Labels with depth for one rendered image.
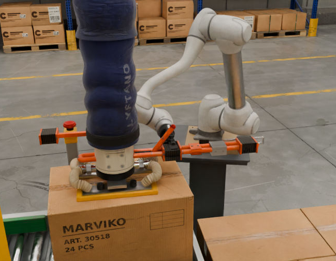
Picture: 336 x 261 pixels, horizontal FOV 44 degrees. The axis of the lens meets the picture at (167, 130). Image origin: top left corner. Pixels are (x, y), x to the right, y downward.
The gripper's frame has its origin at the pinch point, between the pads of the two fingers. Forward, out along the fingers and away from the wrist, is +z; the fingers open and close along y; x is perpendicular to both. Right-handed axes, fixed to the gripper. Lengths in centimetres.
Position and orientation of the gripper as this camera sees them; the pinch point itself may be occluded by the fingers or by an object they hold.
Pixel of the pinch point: (173, 150)
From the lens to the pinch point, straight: 186.1
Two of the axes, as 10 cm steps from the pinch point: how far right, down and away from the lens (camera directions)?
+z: 1.6, 4.1, -9.0
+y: 0.1, 9.1, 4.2
